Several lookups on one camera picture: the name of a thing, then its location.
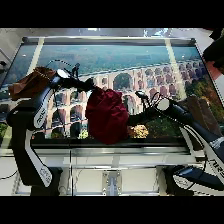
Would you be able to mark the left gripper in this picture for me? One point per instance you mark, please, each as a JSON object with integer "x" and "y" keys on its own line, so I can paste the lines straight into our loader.
{"x": 87, "y": 84}

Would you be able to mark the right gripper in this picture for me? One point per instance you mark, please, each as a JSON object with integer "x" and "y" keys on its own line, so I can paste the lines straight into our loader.
{"x": 141, "y": 118}

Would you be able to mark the dark red garment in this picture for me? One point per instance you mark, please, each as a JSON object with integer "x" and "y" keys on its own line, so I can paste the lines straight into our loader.
{"x": 106, "y": 115}

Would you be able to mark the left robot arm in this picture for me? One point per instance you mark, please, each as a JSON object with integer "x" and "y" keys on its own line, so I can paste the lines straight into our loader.
{"x": 30, "y": 115}

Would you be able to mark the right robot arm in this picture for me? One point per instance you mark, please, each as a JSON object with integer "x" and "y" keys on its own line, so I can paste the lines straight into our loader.
{"x": 200, "y": 130}

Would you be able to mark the brown garment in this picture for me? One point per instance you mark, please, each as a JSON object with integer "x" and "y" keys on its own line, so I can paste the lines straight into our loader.
{"x": 30, "y": 83}

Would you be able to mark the black garment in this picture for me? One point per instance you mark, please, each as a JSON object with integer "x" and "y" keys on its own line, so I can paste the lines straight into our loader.
{"x": 215, "y": 50}

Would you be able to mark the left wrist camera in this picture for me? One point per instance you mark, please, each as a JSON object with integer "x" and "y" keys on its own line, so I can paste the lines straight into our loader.
{"x": 75, "y": 70}

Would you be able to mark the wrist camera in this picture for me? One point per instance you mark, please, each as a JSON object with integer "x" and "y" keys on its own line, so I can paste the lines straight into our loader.
{"x": 141, "y": 95}
{"x": 75, "y": 70}

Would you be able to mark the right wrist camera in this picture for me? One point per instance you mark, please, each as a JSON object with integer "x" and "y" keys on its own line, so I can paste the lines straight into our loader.
{"x": 141, "y": 95}

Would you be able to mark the silver frame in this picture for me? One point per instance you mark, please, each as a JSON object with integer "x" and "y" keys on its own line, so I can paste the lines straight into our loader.
{"x": 113, "y": 156}

